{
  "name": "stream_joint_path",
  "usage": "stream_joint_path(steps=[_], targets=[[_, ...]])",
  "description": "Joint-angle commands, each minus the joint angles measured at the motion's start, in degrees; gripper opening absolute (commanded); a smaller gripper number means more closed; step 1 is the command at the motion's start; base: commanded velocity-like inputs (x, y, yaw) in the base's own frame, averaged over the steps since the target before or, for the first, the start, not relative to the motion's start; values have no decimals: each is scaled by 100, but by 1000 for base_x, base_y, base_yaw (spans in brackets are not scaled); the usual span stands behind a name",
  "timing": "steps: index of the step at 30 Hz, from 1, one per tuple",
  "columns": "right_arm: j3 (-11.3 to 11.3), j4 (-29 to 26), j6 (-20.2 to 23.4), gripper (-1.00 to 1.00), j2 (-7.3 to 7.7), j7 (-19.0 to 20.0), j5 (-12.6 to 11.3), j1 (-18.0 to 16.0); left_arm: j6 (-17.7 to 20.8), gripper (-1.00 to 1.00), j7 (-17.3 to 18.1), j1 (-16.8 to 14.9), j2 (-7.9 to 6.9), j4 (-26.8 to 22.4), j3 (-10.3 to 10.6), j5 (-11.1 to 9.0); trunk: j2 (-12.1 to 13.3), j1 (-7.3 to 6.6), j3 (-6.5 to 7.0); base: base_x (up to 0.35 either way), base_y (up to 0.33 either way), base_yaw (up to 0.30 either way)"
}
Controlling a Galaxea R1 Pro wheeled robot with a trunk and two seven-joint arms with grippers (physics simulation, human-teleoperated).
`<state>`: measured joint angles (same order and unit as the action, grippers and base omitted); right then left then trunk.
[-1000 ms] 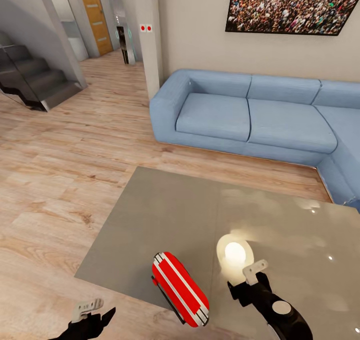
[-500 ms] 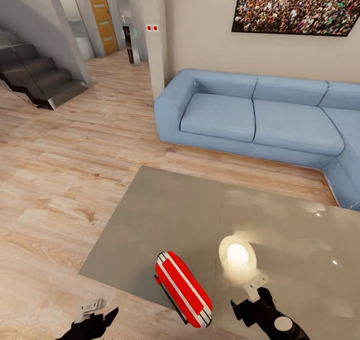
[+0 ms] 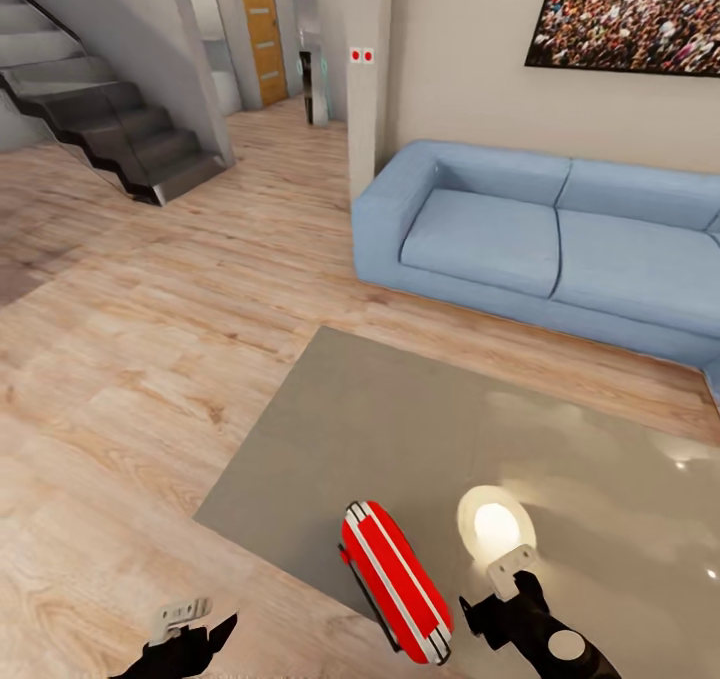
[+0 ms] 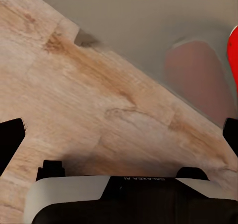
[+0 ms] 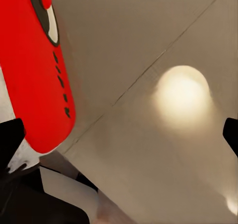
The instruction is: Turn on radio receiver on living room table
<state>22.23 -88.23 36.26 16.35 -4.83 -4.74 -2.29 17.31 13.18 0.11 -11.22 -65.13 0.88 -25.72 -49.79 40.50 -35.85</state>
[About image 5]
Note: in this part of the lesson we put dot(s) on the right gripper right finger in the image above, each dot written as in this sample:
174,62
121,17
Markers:
230,133

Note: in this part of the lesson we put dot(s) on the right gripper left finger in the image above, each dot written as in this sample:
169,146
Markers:
11,135

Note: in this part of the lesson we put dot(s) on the coffee table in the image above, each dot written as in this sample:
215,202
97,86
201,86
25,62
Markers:
153,82

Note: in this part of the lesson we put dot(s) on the radio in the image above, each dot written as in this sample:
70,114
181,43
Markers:
34,84

